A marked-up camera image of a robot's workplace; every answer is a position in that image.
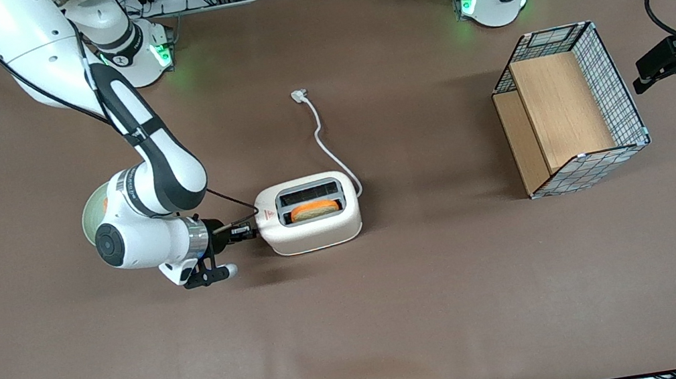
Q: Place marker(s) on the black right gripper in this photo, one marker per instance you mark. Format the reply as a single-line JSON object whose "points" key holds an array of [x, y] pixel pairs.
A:
{"points": [[216, 230]]}

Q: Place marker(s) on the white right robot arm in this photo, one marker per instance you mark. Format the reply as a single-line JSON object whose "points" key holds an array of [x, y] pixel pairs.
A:
{"points": [[165, 169]]}

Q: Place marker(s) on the white two-slot toaster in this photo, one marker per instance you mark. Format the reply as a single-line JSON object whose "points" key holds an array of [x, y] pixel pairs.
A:
{"points": [[311, 234]]}

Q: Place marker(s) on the bread slice with orange crust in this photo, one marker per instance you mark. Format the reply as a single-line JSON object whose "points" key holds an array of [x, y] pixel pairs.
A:
{"points": [[314, 210]]}

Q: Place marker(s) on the wooden shelf insert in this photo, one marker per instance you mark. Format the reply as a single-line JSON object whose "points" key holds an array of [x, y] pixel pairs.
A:
{"points": [[559, 107]]}

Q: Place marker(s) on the brown table mat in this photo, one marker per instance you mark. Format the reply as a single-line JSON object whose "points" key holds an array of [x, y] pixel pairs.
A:
{"points": [[359, 322]]}

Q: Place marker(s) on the pale green plate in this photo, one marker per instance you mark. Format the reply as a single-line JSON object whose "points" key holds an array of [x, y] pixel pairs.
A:
{"points": [[90, 218]]}

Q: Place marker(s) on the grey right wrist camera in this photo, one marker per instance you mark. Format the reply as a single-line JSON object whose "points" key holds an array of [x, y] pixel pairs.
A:
{"points": [[228, 272]]}

